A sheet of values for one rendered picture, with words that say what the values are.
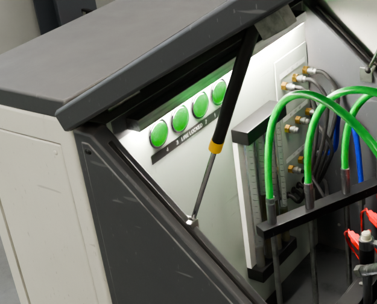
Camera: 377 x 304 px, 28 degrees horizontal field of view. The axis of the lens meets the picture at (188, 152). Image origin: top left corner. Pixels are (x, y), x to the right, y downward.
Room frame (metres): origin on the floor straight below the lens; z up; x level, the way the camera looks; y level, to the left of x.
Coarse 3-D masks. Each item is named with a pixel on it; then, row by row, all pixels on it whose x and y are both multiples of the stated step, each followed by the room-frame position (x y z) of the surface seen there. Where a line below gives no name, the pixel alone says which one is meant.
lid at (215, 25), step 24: (240, 0) 0.82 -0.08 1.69; (264, 0) 0.80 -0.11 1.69; (288, 0) 0.78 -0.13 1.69; (192, 24) 0.87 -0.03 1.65; (216, 24) 0.84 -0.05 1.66; (240, 24) 0.82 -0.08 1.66; (264, 24) 0.83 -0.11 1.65; (288, 24) 0.81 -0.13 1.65; (168, 48) 0.89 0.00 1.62; (192, 48) 0.87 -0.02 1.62; (120, 72) 0.95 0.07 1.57; (144, 72) 0.92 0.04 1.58; (168, 72) 0.90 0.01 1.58; (96, 96) 0.99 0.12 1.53; (120, 96) 0.96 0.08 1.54; (72, 120) 1.03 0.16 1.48
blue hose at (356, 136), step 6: (336, 126) 1.46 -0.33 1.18; (336, 132) 1.47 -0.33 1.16; (354, 132) 1.42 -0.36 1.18; (336, 138) 1.47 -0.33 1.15; (354, 138) 1.42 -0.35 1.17; (336, 144) 1.47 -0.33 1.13; (336, 150) 1.47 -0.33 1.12; (360, 150) 1.41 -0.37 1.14; (360, 156) 1.41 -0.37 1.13; (360, 162) 1.41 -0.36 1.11; (360, 168) 1.41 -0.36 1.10; (360, 174) 1.41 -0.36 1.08; (360, 180) 1.41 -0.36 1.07
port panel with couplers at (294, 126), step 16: (304, 48) 1.52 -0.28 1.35; (288, 64) 1.47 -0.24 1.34; (304, 64) 1.52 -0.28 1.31; (288, 80) 1.47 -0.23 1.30; (304, 80) 1.46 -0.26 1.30; (288, 112) 1.46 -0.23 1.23; (304, 112) 1.51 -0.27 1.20; (288, 128) 1.44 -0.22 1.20; (304, 128) 1.51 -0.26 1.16; (288, 144) 1.45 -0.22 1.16; (304, 144) 1.50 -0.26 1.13; (288, 160) 1.45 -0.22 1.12; (288, 176) 1.45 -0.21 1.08
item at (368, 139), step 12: (288, 96) 1.16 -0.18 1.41; (300, 96) 1.13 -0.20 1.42; (312, 96) 1.10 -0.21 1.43; (324, 96) 1.09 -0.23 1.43; (276, 108) 1.19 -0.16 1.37; (336, 108) 1.05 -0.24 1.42; (276, 120) 1.21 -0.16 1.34; (348, 120) 1.03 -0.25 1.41; (360, 132) 1.00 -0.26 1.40; (372, 144) 0.98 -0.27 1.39
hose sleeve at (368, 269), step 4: (368, 264) 1.00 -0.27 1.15; (372, 264) 0.99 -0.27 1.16; (376, 264) 0.98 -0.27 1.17; (360, 268) 1.01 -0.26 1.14; (364, 268) 1.00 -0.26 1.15; (368, 268) 0.99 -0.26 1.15; (372, 268) 0.98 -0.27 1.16; (376, 268) 0.97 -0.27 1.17; (360, 272) 1.01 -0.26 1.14; (364, 272) 1.00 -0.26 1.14; (368, 272) 0.99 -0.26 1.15; (372, 272) 0.98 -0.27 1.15; (376, 272) 0.98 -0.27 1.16
